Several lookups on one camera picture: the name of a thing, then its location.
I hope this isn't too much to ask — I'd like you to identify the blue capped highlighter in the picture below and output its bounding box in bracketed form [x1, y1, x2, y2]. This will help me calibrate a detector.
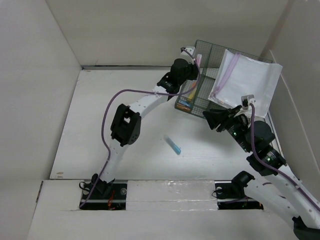
[178, 100, 192, 108]

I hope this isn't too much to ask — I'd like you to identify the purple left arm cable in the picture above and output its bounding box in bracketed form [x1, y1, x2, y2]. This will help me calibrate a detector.
[79, 48, 202, 208]

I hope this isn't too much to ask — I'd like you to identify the green wire mesh organizer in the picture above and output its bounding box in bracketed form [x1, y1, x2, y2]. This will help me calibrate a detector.
[175, 40, 274, 118]

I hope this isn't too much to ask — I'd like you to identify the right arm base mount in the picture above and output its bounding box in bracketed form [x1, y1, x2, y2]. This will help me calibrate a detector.
[211, 171, 264, 210]

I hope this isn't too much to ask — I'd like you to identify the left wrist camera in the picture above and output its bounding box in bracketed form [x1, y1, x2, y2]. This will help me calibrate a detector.
[180, 46, 196, 59]

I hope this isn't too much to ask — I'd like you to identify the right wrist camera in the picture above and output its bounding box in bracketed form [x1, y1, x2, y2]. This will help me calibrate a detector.
[241, 94, 256, 109]

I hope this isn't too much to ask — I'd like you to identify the pink purple highlighter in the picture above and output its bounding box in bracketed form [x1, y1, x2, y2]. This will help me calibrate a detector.
[196, 54, 202, 67]

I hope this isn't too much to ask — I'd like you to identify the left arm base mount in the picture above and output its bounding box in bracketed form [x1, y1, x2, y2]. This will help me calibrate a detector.
[79, 173, 128, 211]

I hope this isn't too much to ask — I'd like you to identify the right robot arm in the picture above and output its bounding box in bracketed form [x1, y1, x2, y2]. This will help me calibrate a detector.
[203, 105, 320, 240]

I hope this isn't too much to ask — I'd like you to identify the yellow highlighter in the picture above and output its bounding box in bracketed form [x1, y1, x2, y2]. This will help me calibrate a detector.
[187, 89, 197, 102]

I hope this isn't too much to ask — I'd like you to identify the clear purple zipper pouch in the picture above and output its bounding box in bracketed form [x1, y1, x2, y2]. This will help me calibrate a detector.
[208, 49, 283, 118]

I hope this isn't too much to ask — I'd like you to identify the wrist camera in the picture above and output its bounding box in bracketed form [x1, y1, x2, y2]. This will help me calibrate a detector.
[241, 94, 256, 109]
[180, 46, 196, 59]

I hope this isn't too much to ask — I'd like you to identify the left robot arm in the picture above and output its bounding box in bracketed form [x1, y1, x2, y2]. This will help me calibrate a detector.
[92, 57, 201, 199]

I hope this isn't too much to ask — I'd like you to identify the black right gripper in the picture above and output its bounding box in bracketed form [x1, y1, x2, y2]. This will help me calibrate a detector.
[202, 104, 253, 153]

